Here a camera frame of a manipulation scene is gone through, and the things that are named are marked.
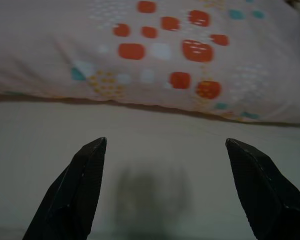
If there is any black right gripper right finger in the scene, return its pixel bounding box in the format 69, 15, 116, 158
225, 137, 300, 240

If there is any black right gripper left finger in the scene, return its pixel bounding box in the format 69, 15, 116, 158
21, 136, 108, 240

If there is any pink pillow with coloured squares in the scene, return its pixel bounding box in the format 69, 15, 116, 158
0, 0, 300, 126

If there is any bed with white sheet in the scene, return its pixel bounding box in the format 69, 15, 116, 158
0, 93, 300, 240

